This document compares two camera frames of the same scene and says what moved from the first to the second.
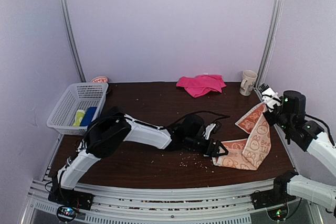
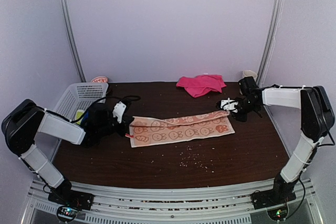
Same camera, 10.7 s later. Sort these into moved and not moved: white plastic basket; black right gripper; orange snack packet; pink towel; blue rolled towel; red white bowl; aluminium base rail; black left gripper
Moved: black left gripper; orange snack packet; black right gripper
Not moved: white plastic basket; aluminium base rail; red white bowl; pink towel; blue rolled towel
